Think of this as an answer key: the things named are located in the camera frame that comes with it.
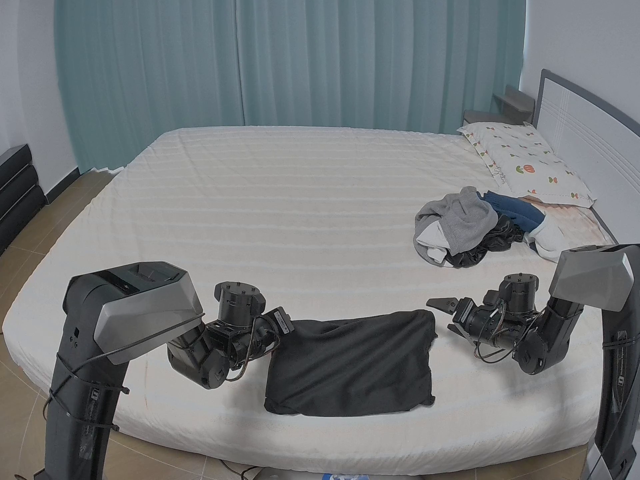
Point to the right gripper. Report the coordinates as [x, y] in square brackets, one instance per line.
[475, 323]

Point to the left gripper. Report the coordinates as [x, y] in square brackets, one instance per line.
[272, 330]

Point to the black T-shirt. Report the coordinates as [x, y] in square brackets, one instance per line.
[350, 363]

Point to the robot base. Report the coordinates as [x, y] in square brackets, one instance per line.
[345, 477]

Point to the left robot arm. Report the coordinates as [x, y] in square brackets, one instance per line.
[140, 293]

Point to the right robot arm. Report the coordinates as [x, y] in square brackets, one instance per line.
[590, 278]

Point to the pile of clothes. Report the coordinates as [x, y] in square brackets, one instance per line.
[460, 218]

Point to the bed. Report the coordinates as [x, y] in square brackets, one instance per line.
[275, 208]

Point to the white printed pillow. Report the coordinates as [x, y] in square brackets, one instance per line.
[525, 160]

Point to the grey bedside table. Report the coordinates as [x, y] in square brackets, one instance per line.
[515, 99]

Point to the blue-green curtain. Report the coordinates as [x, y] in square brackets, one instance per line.
[150, 58]
[375, 43]

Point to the black chest of drawers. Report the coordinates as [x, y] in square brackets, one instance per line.
[15, 193]

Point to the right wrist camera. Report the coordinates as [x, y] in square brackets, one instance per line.
[491, 299]

